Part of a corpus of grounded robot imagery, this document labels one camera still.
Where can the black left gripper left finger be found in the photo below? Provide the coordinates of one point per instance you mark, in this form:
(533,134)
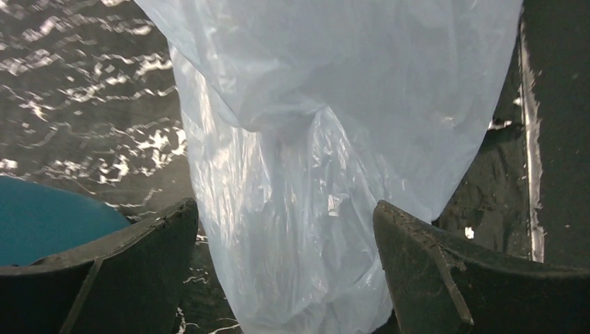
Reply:
(130,281)

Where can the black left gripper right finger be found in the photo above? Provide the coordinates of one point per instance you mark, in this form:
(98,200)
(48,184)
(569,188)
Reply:
(441,283)

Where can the teal plastic trash bin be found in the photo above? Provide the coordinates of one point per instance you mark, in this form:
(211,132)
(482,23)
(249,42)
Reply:
(38,221)

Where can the light blue plastic bag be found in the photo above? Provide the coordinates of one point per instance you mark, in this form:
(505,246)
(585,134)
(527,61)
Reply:
(301,115)

